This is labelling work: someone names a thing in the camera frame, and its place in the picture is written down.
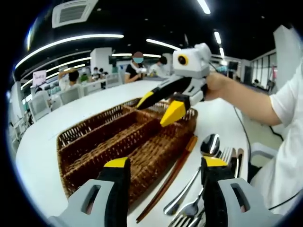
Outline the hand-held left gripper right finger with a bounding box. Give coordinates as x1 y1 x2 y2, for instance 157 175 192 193
200 156 285 227

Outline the ceiling light strip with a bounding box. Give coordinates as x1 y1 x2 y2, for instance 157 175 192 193
196 0 211 14
14 34 125 70
146 38 182 52

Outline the brown chopstick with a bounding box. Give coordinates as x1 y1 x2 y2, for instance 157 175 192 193
136 136 196 223
142 135 198 220

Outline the ceiling air conditioner vent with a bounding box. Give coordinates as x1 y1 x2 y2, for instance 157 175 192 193
51 0 99 29

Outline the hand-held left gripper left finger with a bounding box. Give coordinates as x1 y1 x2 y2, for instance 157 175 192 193
48 156 131 227

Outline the steel-handled knife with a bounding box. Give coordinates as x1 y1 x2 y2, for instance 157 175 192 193
231 148 238 178

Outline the brown wicker storage tray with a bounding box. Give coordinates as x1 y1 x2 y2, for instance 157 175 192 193
56 96 198 206

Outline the person's right hand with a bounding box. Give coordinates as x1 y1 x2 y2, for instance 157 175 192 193
205 72 237 102

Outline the white office chair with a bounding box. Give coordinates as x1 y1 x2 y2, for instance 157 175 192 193
250 143 278 166
28 93 52 116
60 86 84 105

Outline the pink hanging sign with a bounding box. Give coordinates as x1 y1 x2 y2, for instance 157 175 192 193
32 70 47 87

